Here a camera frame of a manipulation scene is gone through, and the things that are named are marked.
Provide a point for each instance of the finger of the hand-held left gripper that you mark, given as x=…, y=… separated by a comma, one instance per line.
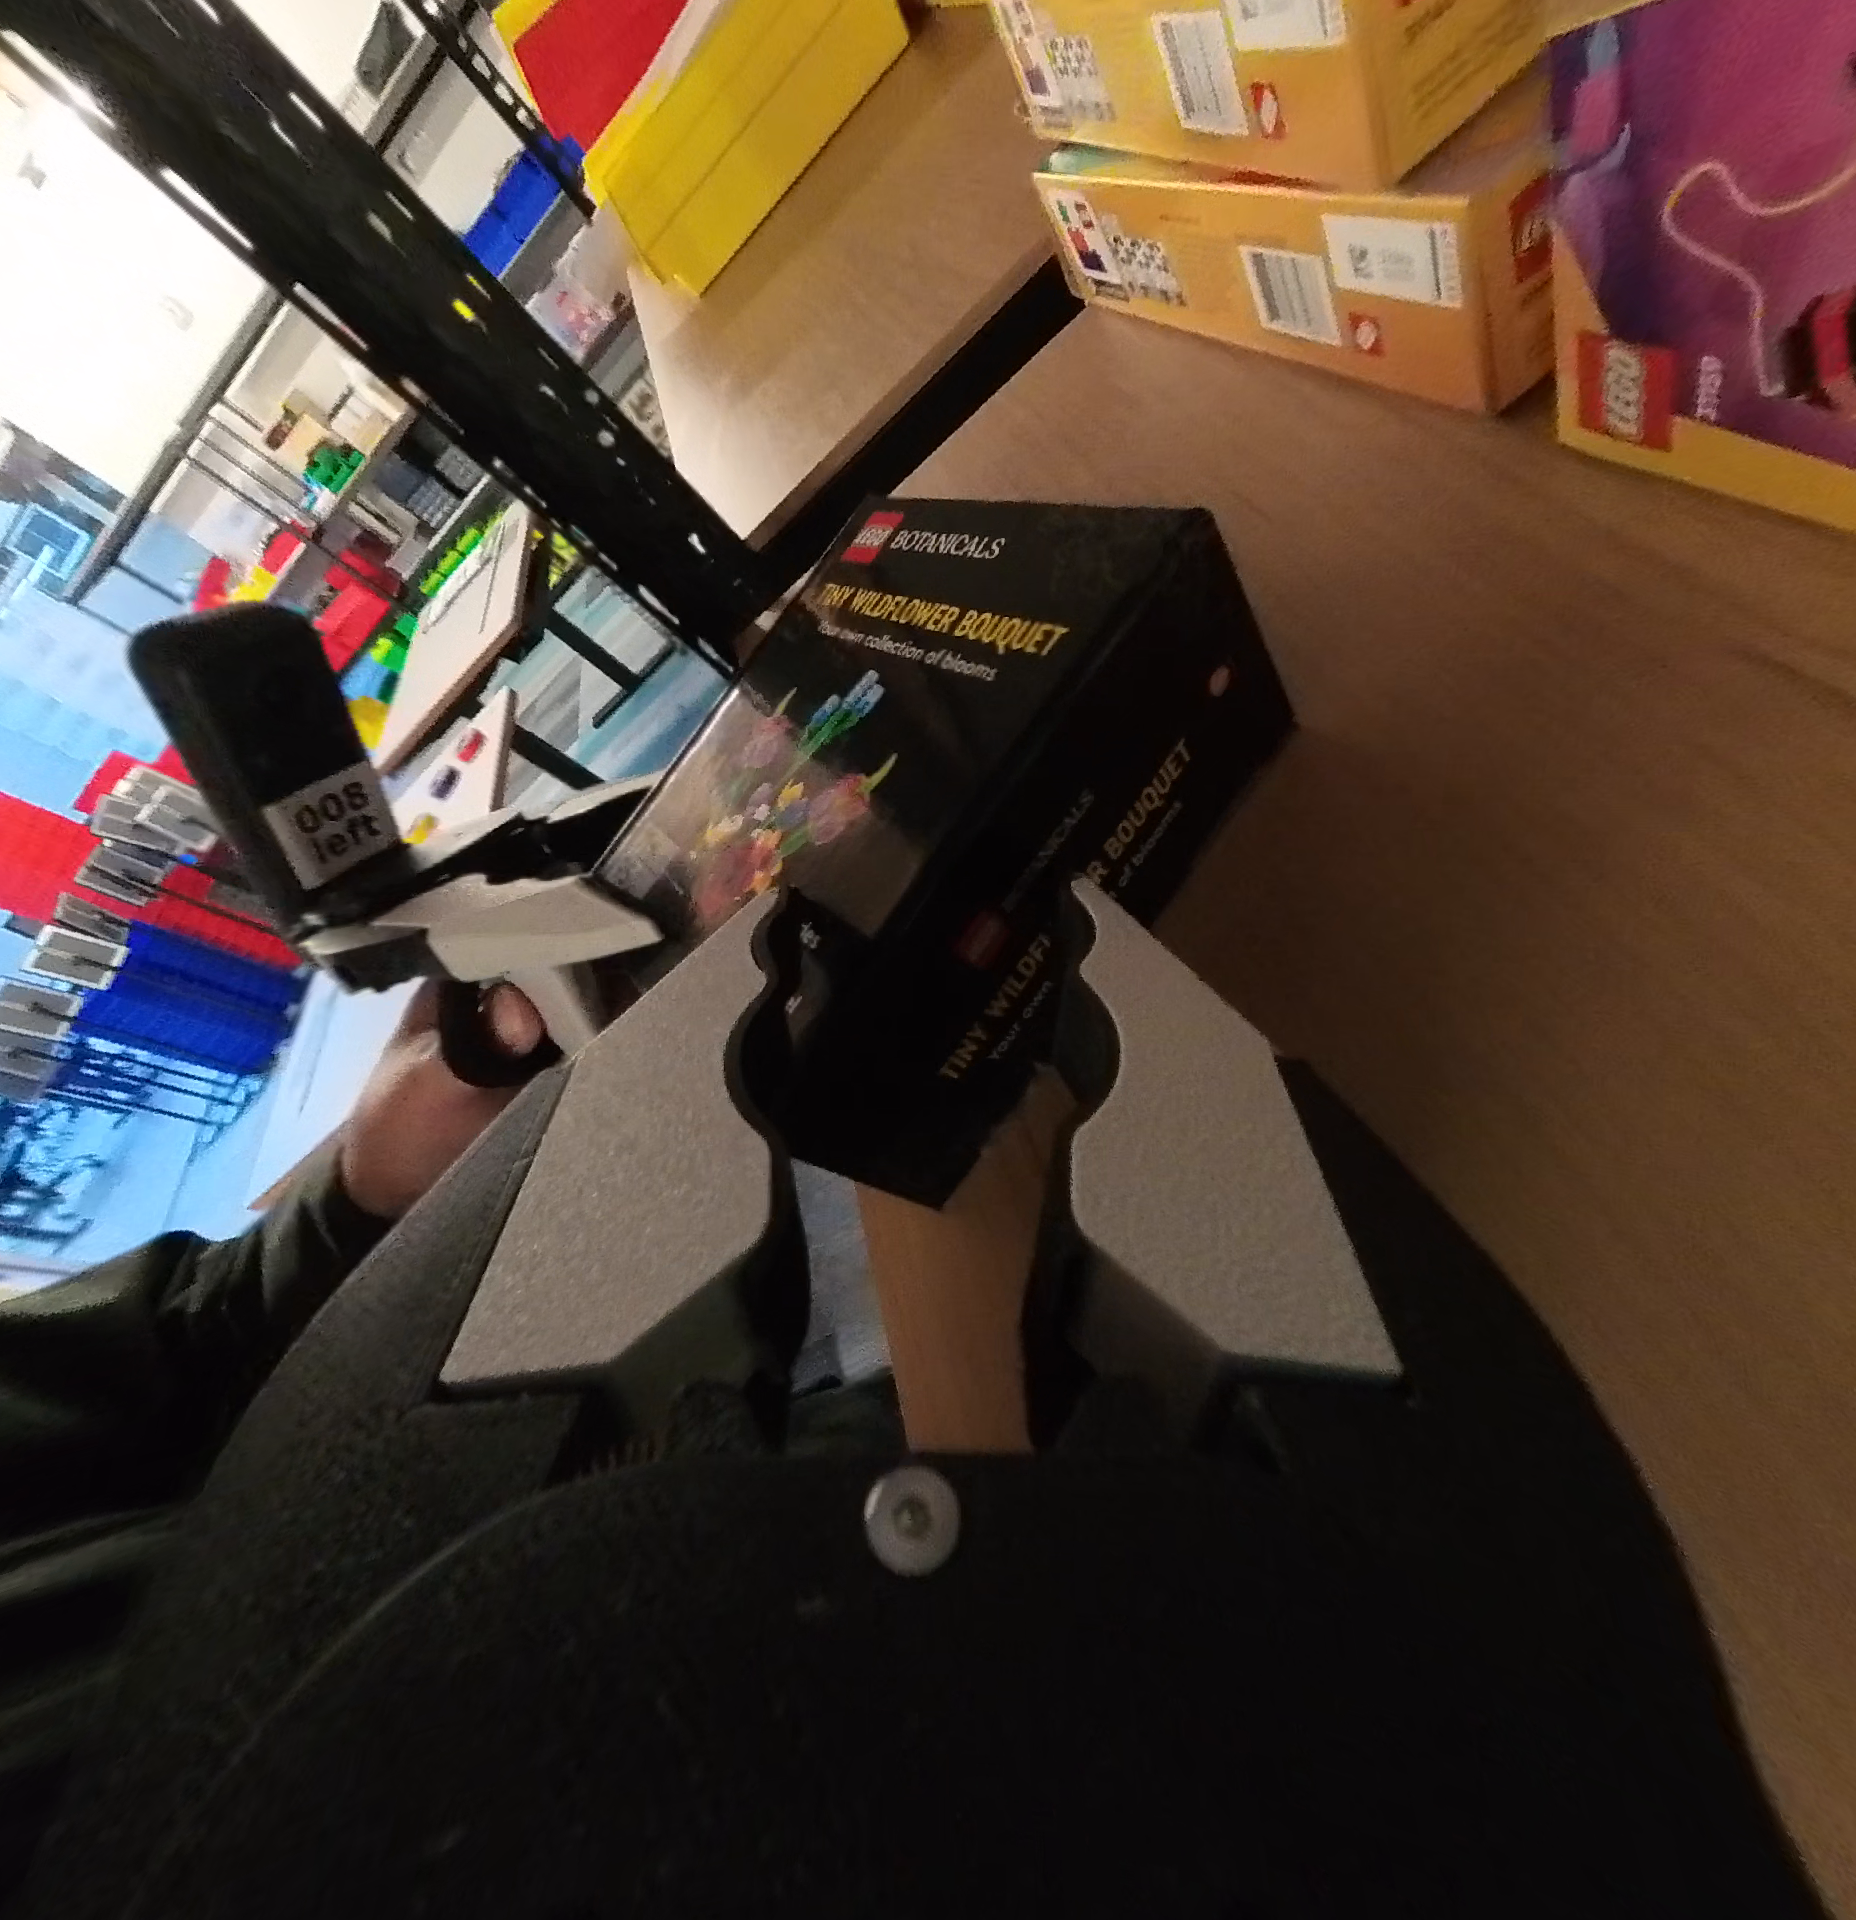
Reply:
x=546, y=922
x=568, y=834

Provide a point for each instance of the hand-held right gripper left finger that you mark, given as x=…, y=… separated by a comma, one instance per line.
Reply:
x=613, y=1199

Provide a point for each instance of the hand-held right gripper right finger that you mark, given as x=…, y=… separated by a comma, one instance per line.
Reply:
x=1243, y=1199

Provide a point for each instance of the wooden shelf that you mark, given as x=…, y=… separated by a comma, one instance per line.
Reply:
x=1543, y=900

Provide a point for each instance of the black lego flower box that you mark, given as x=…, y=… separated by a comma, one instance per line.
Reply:
x=988, y=721

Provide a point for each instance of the person's left hand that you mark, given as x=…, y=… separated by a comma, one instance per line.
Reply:
x=418, y=1109

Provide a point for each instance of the shelf of coloured bricks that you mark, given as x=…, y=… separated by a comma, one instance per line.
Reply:
x=358, y=570

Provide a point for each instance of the white side table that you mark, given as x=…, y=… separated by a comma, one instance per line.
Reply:
x=462, y=645

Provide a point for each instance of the red blue hanging bins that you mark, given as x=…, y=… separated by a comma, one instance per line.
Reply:
x=133, y=931

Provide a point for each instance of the blue plastic bin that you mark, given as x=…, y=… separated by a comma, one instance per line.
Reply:
x=524, y=210

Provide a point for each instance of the yellow plastic bin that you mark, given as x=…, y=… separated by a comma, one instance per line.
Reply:
x=747, y=136

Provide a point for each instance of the red plastic bin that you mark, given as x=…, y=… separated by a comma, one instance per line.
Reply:
x=585, y=61

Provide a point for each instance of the purple yellow toy box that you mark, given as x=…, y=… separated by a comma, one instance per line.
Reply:
x=1724, y=270

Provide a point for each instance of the black perforated shelf post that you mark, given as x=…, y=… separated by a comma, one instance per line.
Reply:
x=462, y=330

